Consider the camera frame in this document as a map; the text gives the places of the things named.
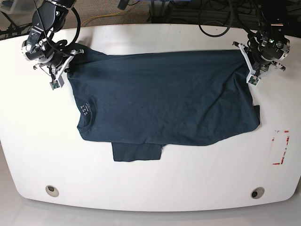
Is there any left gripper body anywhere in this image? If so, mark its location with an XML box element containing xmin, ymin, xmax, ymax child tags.
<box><xmin>251</xmin><ymin>35</ymin><xmax>291</xmax><ymax>63</ymax></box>

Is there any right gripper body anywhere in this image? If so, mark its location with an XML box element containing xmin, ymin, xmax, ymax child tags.
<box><xmin>21</xmin><ymin>39</ymin><xmax>68</xmax><ymax>71</ymax></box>

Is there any dark blue T-shirt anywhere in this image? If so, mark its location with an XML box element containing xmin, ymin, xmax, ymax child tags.
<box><xmin>67</xmin><ymin>48</ymin><xmax>260</xmax><ymax>162</ymax></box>

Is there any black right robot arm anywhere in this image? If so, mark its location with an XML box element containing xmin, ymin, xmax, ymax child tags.
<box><xmin>22</xmin><ymin>0</ymin><xmax>80</xmax><ymax>71</ymax></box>

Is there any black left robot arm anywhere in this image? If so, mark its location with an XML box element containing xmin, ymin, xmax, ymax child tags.
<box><xmin>252</xmin><ymin>0</ymin><xmax>291</xmax><ymax>71</ymax></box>

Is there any red tape marking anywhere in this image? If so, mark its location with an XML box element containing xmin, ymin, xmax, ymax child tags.
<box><xmin>270</xmin><ymin>130</ymin><xmax>290</xmax><ymax>165</ymax></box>

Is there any left table grommet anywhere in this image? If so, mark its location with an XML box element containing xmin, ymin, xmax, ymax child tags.
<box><xmin>45</xmin><ymin>185</ymin><xmax>59</xmax><ymax>197</ymax></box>

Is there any table grommet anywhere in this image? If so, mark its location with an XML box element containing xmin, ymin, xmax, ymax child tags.
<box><xmin>45</xmin><ymin>185</ymin><xmax>59</xmax><ymax>197</ymax></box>
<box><xmin>251</xmin><ymin>187</ymin><xmax>265</xmax><ymax>199</ymax></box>

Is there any right table grommet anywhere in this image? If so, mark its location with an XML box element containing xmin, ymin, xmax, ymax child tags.
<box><xmin>251</xmin><ymin>187</ymin><xmax>265</xmax><ymax>199</ymax></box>

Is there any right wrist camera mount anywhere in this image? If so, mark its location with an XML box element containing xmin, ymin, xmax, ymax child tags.
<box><xmin>34</xmin><ymin>48</ymin><xmax>85</xmax><ymax>90</ymax></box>

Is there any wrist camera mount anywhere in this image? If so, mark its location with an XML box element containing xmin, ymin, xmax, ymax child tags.
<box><xmin>232</xmin><ymin>41</ymin><xmax>286</xmax><ymax>86</ymax></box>
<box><xmin>34</xmin><ymin>48</ymin><xmax>85</xmax><ymax>90</ymax></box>

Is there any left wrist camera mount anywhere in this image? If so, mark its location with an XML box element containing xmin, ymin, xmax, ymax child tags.
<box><xmin>232</xmin><ymin>41</ymin><xmax>286</xmax><ymax>86</ymax></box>

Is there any yellow cable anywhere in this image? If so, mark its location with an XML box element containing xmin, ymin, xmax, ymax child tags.
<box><xmin>81</xmin><ymin>10</ymin><xmax>123</xmax><ymax>26</ymax></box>

